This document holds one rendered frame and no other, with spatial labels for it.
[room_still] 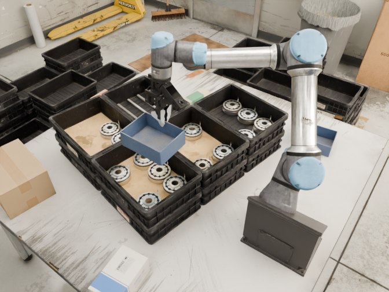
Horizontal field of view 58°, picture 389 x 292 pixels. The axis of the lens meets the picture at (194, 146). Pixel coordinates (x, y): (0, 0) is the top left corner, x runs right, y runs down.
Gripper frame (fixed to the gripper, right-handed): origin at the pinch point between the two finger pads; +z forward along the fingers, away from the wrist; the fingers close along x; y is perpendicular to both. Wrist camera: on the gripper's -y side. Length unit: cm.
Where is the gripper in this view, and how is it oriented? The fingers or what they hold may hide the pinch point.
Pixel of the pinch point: (164, 124)
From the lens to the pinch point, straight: 140.5
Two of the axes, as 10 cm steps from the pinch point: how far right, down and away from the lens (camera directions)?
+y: -7.9, -4.1, 4.5
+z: -0.7, 8.0, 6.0
